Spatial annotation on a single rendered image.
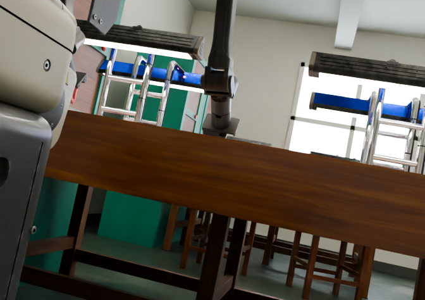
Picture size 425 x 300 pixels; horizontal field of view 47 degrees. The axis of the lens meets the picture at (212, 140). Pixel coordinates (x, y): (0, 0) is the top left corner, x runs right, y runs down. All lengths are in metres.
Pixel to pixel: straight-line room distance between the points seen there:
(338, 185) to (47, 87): 0.79
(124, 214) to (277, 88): 3.11
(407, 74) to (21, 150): 1.22
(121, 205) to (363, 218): 3.42
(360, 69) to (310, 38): 5.31
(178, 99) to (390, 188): 3.34
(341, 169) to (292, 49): 5.66
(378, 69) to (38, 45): 1.17
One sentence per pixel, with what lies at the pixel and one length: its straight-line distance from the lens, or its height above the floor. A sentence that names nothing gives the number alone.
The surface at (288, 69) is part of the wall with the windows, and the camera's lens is 6.72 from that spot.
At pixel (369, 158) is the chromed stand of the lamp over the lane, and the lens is 1.67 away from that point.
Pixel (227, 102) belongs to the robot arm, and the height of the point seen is 0.88.
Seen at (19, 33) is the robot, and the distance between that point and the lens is 0.51.
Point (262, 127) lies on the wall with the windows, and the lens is 6.58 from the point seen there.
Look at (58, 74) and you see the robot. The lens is 0.57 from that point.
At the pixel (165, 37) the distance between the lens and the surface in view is 1.64.
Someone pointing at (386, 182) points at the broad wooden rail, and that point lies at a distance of 1.19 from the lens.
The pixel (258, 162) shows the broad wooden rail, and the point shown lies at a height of 0.72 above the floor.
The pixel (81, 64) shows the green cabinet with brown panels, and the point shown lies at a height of 1.10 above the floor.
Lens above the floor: 0.65
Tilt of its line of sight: 5 degrees up
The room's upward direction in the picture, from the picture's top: 12 degrees clockwise
